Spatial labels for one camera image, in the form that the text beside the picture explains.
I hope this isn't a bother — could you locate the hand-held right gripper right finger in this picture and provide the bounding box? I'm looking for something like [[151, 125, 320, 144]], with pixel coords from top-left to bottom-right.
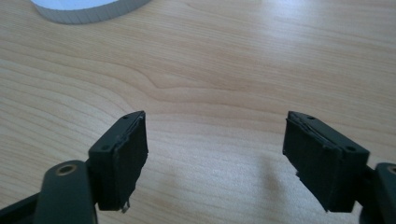
[[282, 110, 371, 214]]

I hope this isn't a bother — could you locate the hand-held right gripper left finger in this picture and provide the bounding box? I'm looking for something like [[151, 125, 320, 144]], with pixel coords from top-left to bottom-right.
[[88, 110, 149, 214]]

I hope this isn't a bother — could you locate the white ribbed round container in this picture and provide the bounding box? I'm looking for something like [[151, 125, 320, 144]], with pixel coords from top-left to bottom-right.
[[30, 0, 152, 25]]

